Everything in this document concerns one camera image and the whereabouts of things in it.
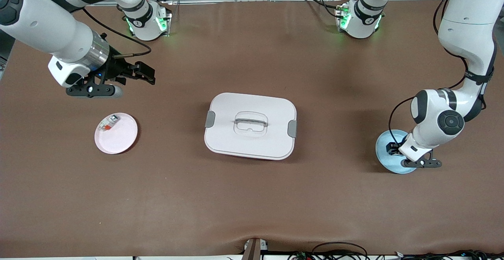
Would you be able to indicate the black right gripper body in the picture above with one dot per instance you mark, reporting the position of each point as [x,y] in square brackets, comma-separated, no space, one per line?
[116,67]

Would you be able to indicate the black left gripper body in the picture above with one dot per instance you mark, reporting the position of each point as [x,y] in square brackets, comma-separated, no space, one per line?
[394,147]

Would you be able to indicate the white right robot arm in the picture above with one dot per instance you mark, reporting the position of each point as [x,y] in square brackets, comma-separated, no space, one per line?
[39,23]

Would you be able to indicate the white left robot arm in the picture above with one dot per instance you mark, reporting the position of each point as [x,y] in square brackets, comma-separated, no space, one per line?
[468,35]

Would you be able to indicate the blue round plate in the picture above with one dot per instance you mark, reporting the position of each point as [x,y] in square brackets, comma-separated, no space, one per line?
[384,155]

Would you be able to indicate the pink round plate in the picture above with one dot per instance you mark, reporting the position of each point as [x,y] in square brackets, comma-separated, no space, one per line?
[118,142]

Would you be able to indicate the white lidded storage box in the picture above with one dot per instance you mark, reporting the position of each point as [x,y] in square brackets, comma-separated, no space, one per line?
[252,142]

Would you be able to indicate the brown table mat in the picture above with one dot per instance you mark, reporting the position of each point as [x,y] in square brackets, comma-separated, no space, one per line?
[252,205]

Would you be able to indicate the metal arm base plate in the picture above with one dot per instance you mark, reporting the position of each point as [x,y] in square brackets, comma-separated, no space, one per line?
[338,15]
[168,25]

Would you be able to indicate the silver table edge rail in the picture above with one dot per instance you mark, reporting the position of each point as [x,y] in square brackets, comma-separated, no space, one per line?
[256,0]

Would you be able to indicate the brown camera mount post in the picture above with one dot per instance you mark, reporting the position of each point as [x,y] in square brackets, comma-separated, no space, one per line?
[252,252]

